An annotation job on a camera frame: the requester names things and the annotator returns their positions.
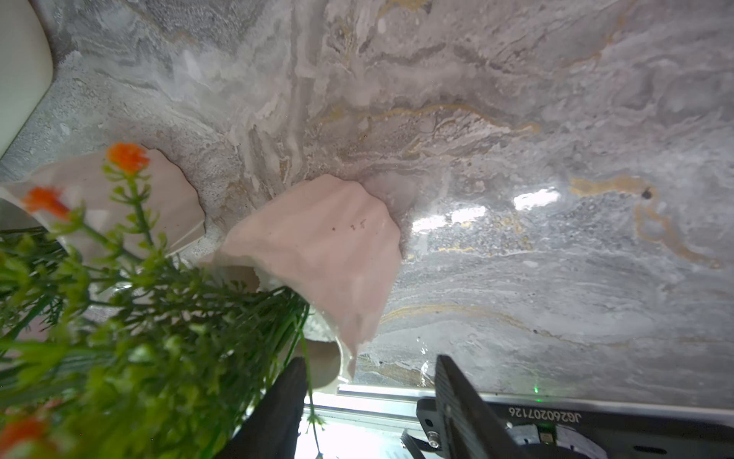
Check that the cream plastic storage box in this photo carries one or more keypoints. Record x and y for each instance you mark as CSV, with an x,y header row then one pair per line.
x,y
26,67

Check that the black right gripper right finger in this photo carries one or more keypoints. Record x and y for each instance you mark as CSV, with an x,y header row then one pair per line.
x,y
470,428

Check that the red flower front pot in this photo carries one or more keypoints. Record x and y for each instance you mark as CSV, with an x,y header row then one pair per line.
x,y
173,200

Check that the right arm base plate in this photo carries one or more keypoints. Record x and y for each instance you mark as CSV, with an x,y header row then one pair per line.
x,y
579,428

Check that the aluminium front rail frame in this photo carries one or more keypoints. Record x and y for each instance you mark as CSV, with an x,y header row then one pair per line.
x,y
374,422

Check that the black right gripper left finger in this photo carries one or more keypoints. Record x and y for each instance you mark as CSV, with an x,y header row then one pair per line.
x,y
271,431

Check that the orange flower pot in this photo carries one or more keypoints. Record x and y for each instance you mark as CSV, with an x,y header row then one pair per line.
x,y
125,352

